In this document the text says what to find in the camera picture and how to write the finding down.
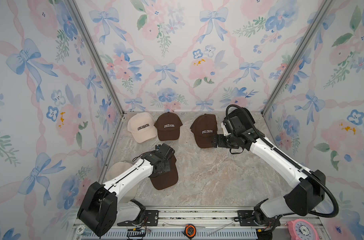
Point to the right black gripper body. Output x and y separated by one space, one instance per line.
226 141

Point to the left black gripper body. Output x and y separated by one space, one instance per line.
167 166

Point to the brown colorado cap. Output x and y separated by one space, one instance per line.
166 180
204 129
168 127

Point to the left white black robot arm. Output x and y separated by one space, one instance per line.
100 209

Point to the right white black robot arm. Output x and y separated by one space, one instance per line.
305 194

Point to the black R cap back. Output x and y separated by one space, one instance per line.
244 116

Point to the cream Colorado cap back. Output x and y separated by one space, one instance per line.
142 127

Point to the cream colorado cap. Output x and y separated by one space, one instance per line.
142 127
116 170

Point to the cream Colorado cap front left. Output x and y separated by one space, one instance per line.
116 170

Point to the orange black tape measure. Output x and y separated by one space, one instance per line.
190 231

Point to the clear tape roll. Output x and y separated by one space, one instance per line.
82 230

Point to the pink round clock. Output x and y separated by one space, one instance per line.
302 230

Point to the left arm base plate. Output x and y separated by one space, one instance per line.
149 218

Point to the aluminium rail frame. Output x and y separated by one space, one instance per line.
212 223

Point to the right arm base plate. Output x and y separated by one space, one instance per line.
248 218

